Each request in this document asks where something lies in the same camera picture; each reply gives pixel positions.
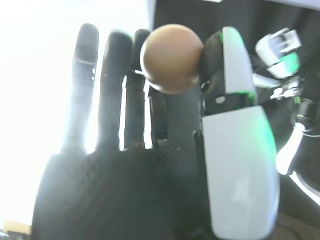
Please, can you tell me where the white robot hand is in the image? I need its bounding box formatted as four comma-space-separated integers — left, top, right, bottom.
31, 23, 280, 240

